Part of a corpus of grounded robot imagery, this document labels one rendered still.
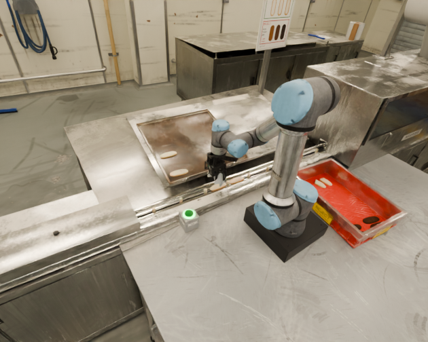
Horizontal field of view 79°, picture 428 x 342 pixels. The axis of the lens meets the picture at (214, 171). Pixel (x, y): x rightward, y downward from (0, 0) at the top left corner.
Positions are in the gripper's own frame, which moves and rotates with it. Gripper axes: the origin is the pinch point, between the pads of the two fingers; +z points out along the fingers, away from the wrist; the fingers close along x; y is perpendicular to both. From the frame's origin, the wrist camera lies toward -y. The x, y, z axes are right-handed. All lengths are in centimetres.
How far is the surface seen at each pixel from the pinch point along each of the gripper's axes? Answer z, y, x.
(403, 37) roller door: 37, -720, -234
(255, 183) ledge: 3.1, -18.1, 8.8
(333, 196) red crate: 7, -52, 36
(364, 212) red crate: 7, -57, 52
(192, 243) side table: 6.9, 28.4, 21.4
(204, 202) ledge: 2.9, 13.2, 6.6
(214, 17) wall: -4, -239, -357
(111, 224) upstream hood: -3, 56, 2
